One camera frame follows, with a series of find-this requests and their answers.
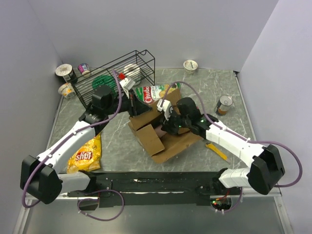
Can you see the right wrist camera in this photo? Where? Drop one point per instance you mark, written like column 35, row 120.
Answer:
column 165, row 107

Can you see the brown cardboard express box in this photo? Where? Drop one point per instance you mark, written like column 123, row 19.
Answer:
column 160, row 145

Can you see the orange white yogurt cup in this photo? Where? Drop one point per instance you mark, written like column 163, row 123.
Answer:
column 67, row 91

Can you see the green round lid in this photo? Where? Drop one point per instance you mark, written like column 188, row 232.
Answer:
column 104, row 80

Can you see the white yogurt cup back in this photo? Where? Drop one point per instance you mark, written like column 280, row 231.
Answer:
column 190, row 66

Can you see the green Chuba cassava chips bag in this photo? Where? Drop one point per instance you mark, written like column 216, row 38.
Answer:
column 150, row 94

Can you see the black wire rack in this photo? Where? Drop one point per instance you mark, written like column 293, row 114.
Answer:
column 144, row 59

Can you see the black yogurt cup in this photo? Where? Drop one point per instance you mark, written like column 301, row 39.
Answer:
column 67, row 72

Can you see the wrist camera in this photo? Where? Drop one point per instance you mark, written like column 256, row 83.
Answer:
column 165, row 107
column 126, row 83

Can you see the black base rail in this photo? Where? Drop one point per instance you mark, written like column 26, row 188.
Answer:
column 155, row 188

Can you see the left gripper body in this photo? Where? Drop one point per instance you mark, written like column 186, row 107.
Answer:
column 127, row 104

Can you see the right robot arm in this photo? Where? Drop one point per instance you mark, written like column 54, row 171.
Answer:
column 264, row 166

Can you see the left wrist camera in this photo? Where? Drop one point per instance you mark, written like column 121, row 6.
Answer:
column 126, row 83

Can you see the yellow utility knife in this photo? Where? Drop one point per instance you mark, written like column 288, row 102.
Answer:
column 217, row 151

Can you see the brown tin can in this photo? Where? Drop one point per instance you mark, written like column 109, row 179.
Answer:
column 223, row 105

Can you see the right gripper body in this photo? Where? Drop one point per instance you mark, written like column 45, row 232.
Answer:
column 175, row 122

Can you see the purple yogurt cup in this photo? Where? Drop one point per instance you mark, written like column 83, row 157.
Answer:
column 84, row 69

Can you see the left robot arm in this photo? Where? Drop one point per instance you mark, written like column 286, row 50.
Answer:
column 41, row 177

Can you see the white tape roll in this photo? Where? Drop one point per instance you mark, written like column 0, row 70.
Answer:
column 133, row 71

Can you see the yellow Lays chips bag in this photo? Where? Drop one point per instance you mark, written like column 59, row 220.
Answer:
column 87, row 158

